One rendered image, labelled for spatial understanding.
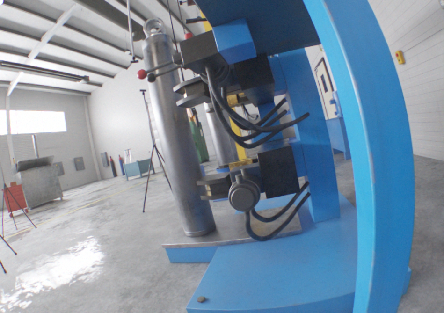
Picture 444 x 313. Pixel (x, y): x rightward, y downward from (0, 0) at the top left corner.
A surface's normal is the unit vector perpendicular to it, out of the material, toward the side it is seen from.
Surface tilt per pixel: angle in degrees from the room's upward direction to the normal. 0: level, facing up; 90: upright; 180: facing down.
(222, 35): 90
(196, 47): 90
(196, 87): 90
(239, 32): 90
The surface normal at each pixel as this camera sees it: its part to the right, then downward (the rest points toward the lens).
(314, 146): -0.23, 0.08
